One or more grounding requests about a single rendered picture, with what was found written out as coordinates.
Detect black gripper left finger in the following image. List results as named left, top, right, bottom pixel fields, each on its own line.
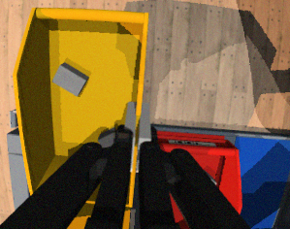
left=0, top=101, right=137, bottom=229

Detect yellow bin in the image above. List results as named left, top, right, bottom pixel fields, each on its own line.
left=13, top=8, right=149, bottom=208

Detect red bin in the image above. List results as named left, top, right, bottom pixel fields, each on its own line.
left=157, top=135, right=242, bottom=229

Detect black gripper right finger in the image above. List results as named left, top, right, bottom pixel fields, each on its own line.
left=136, top=103, right=251, bottom=229

